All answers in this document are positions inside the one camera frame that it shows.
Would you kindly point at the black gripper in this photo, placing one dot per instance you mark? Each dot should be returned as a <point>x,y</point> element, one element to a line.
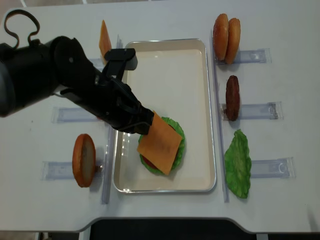
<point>104,95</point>

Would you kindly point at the orange cheese slice front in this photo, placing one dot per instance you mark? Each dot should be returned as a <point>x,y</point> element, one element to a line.
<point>160,145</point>

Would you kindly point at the orange cheese slice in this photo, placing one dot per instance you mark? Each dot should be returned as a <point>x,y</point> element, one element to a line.
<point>104,41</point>
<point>160,145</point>

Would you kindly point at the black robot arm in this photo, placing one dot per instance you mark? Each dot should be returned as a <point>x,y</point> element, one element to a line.
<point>33,73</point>

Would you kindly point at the tomato slice on burger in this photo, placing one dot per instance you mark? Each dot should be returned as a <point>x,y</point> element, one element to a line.
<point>146,162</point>

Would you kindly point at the meat patty on burger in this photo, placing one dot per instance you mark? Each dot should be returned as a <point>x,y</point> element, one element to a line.
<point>178,154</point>

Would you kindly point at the lettuce leaf on burger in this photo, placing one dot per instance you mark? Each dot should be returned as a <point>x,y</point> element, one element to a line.
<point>180,140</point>

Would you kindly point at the clear tomato holder strip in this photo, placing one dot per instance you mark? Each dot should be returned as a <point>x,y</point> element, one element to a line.
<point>72,115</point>

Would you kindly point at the orange cheese slice rear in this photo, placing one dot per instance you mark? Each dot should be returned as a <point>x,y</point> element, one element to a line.
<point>104,41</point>

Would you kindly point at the standing brown meat patty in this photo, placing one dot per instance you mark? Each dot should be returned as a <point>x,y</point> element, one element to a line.
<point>232,96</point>

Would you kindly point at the standing green lettuce leaf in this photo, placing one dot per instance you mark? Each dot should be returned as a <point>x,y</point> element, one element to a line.
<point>238,165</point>

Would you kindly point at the clear lettuce holder strip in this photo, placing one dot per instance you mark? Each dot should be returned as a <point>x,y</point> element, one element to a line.
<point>281,168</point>

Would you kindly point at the white rectangular tray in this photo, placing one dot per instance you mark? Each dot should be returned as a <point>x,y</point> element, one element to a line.
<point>172,79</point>

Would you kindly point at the standing bun left front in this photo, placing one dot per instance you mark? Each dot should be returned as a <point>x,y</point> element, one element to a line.
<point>84,160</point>

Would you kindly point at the clear left bun holder strip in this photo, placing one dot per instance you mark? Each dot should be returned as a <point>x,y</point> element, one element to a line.
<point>52,170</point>

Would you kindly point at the clear bun holder strip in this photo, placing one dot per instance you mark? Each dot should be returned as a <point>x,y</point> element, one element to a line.
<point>261,56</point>
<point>52,170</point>

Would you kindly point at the standing bun near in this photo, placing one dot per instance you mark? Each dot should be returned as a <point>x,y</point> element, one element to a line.
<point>234,33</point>

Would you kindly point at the standing sesame bun far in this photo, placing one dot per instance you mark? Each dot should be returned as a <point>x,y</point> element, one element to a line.
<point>220,36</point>

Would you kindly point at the clear patty holder strip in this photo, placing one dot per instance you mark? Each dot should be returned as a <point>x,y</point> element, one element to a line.
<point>261,111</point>

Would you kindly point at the clear right bun holder strip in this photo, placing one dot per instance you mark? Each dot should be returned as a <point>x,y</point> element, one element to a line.
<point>261,56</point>

